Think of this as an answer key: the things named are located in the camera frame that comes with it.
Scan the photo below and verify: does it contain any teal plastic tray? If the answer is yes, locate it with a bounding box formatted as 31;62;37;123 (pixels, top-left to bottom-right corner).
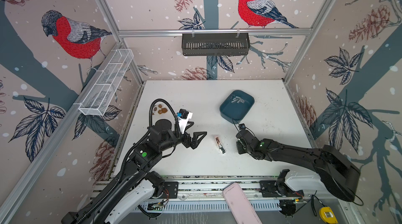
219;90;255;123

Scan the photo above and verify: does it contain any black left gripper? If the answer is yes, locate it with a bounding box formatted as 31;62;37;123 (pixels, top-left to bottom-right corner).
159;127;207;152

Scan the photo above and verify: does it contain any pink flat case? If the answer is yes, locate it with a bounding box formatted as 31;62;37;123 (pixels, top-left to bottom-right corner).
223;183;262;224

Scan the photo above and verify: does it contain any black wire basket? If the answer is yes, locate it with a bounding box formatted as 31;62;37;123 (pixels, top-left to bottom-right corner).
182;33;250;56

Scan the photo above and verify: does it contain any staples strip in tray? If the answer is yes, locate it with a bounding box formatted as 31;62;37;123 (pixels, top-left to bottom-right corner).
231;96;245;104

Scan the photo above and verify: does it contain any white wire basket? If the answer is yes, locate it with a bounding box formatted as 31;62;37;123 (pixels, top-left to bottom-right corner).
79;49;134;116

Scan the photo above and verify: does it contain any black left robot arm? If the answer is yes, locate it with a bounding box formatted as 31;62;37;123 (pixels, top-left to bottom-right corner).
61;98;207;224

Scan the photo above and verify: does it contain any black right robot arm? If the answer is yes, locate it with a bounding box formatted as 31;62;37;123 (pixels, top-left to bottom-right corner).
231;119;364;206

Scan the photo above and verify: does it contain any yellow tape measure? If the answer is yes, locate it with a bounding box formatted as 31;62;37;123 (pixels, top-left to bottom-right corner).
319;207;339;224

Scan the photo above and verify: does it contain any horizontal aluminium bar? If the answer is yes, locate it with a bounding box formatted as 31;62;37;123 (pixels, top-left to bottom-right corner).
118;28;313;38

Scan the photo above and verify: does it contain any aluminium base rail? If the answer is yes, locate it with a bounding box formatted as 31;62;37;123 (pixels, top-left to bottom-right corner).
90;175;318;214

